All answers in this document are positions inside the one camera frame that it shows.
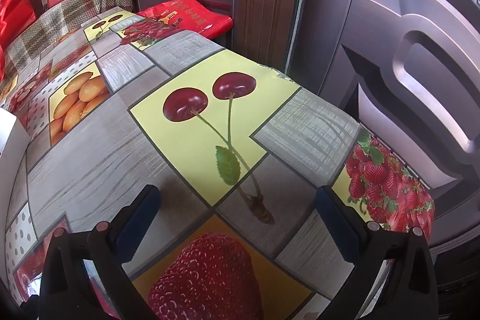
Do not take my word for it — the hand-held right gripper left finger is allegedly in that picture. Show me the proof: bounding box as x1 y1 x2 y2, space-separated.
39 185 162 320

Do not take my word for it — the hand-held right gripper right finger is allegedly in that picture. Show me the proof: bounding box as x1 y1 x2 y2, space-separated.
315 186 439 320

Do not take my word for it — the white tray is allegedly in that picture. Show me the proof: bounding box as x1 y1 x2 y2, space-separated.
0 108 21 156

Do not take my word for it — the fruit print tablecloth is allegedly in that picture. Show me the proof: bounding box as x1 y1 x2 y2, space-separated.
0 9 437 320

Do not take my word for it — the small red printed bag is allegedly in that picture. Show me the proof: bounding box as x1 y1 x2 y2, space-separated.
137 0 233 41

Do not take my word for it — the plaid cloth cover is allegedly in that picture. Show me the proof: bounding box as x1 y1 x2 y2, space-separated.
0 0 134 81

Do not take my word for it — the red tote bag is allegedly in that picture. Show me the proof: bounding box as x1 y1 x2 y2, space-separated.
0 0 36 77

